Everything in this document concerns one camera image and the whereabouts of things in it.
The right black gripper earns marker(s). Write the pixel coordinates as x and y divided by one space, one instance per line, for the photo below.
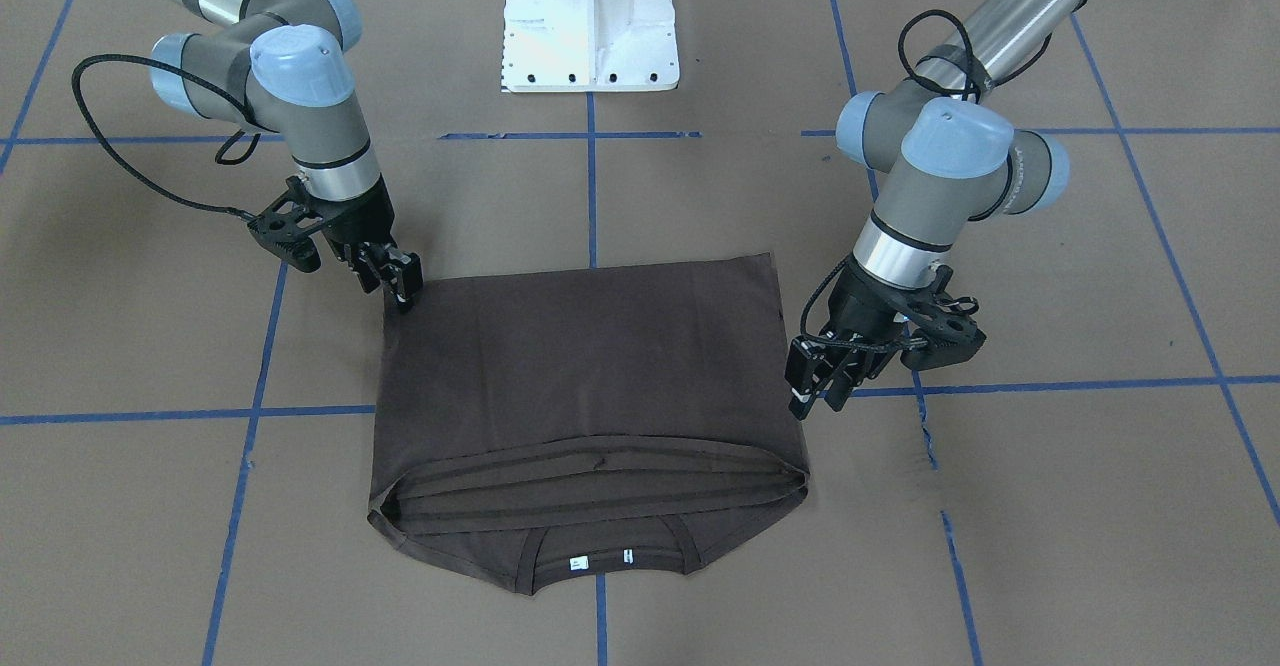
366 220

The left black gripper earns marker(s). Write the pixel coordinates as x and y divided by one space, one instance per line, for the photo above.
860 307

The brown t-shirt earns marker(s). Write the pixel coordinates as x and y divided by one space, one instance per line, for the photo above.
540 427

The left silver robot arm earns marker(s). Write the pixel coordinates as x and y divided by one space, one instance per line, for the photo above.
947 160

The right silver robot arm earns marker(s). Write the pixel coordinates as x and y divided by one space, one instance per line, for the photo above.
279 67

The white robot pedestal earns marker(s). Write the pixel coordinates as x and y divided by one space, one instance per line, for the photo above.
597 46

